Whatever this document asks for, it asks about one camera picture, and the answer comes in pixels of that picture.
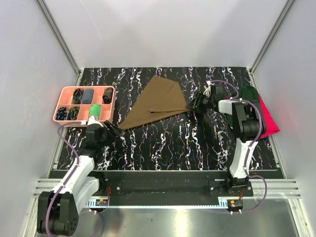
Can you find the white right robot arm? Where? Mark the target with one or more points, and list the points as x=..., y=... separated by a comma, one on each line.
x=247, y=119

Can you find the grey-blue rolled cloth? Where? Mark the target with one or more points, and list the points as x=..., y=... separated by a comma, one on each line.
x=87, y=96

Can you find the brown fabric napkin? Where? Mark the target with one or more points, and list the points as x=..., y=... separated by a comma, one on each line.
x=161, y=98

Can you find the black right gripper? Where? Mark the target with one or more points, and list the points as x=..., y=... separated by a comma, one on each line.
x=193, y=104

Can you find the dark green baseball cap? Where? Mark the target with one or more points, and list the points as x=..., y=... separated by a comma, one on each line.
x=246, y=92

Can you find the green rolled cloth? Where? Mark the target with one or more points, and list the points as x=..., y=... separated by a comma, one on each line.
x=95, y=111

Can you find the dark paisley rolled cloth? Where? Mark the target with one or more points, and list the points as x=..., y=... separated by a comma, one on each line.
x=108, y=95

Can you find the black yellow patterned roll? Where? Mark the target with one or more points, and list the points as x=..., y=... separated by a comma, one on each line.
x=73, y=113

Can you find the pink divided organizer tray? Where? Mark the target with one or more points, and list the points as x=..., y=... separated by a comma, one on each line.
x=66, y=100

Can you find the black multicolour patterned roll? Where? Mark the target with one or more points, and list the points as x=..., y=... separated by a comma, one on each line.
x=77, y=95

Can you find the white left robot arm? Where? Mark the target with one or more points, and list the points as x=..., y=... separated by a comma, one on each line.
x=59, y=209

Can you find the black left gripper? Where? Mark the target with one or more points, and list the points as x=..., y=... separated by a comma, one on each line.
x=117, y=131

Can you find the pink red folded cloth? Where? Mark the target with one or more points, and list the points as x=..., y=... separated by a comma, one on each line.
x=271, y=126

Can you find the black blue patterned roll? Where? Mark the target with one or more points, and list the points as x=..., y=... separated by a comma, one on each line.
x=61, y=113

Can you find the aluminium frame rail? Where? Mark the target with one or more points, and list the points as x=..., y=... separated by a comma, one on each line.
x=276, y=188

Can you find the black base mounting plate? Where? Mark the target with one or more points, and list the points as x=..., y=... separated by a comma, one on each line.
x=137, y=189

